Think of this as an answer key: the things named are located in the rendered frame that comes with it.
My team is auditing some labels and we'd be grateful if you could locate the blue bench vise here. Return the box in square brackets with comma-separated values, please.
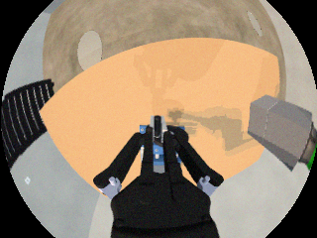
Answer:
[140, 115, 189, 174]

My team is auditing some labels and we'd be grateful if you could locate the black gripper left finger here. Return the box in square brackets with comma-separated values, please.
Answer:
[93, 115, 155, 205]

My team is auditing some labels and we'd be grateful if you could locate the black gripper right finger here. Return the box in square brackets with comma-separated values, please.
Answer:
[160, 116, 224, 204]

